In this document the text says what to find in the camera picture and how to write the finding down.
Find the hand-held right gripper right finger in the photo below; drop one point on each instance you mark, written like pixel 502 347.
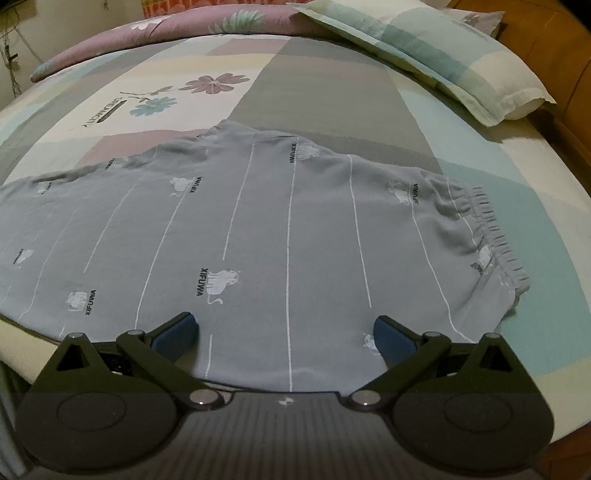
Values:
pixel 392 334

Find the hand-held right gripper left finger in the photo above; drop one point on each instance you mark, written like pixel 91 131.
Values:
pixel 178 332

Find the grey printed pants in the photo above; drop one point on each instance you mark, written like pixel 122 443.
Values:
pixel 277 221

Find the patchwork bed sheet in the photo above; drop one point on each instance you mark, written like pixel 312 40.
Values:
pixel 332 97

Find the checked pillow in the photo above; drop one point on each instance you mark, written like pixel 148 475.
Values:
pixel 438 50

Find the wooden headboard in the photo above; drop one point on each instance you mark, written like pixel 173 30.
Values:
pixel 554 69

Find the orange patterned curtain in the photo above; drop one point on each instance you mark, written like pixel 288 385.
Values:
pixel 175 7

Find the grey floral pillow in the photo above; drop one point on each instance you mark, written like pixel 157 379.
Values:
pixel 480 21

